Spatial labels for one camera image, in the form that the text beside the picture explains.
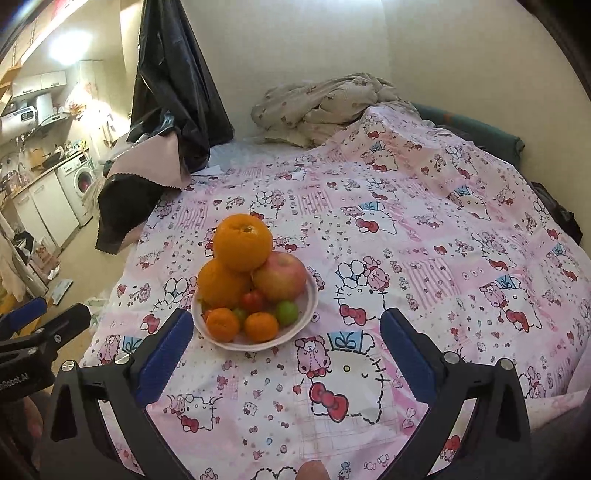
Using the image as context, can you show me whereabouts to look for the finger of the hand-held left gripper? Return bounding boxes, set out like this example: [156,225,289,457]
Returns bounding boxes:
[0,298,48,337]
[0,304,92,358]

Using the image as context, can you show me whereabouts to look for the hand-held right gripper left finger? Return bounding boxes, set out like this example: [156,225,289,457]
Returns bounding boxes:
[39,308,195,480]

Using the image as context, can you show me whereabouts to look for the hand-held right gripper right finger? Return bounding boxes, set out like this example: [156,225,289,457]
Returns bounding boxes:
[379,308,532,480]

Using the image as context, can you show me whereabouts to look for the small tangerine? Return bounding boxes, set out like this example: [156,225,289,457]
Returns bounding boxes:
[205,307,241,343]
[244,312,280,343]

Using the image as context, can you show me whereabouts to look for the medium orange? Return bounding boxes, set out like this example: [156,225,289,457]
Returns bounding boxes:
[198,259,252,310]

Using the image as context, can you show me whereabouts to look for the pink spotted plate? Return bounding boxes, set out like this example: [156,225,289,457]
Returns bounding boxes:
[192,265,319,350]

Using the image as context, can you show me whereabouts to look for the large orange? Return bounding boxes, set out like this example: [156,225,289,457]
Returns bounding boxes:
[213,213,273,272]

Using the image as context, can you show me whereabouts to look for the red apple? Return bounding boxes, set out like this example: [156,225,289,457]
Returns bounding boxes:
[252,251,308,303]

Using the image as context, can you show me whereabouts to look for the person's right hand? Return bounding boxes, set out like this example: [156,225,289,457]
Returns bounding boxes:
[297,460,331,480]

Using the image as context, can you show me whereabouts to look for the blue book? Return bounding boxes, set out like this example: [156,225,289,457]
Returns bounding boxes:
[48,278,75,305]

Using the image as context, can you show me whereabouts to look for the white kitchen cabinet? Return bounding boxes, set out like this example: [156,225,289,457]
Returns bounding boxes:
[9,173,80,252]

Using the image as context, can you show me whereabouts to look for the pink and black cloth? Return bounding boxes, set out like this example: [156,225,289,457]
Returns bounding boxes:
[95,111,211,254]

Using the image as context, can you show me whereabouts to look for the white washing machine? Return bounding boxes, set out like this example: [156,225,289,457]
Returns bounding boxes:
[56,152,98,226]

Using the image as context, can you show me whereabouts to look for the pink cartoon printed blanket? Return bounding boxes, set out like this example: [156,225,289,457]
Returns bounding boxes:
[78,105,583,480]

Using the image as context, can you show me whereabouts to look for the person's dark grey clothing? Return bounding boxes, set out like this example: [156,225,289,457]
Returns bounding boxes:
[522,401,591,480]

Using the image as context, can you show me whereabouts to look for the white kitchen appliance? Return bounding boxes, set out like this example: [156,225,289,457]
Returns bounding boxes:
[0,105,38,134]

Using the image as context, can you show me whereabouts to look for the black bag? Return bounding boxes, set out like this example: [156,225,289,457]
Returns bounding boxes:
[529,181,583,245]

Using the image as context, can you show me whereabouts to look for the green bed bumper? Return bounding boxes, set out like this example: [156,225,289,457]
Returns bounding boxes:
[413,102,526,169]

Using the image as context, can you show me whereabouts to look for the crumpled beige blanket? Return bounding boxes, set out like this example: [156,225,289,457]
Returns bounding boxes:
[250,72,419,147]

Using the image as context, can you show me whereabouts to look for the black hanging jacket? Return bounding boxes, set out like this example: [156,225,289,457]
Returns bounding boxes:
[130,0,234,174]

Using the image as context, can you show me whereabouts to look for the white wall cabinets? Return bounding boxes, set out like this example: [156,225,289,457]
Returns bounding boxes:
[11,69,68,97]

